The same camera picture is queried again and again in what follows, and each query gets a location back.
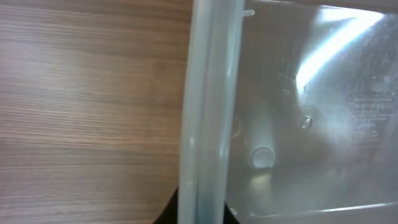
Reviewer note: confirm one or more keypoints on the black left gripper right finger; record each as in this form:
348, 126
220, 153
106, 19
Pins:
228, 216

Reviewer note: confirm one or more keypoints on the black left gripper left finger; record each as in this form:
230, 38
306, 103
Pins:
169, 215

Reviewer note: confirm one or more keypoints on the clear plastic container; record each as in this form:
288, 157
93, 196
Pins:
290, 113

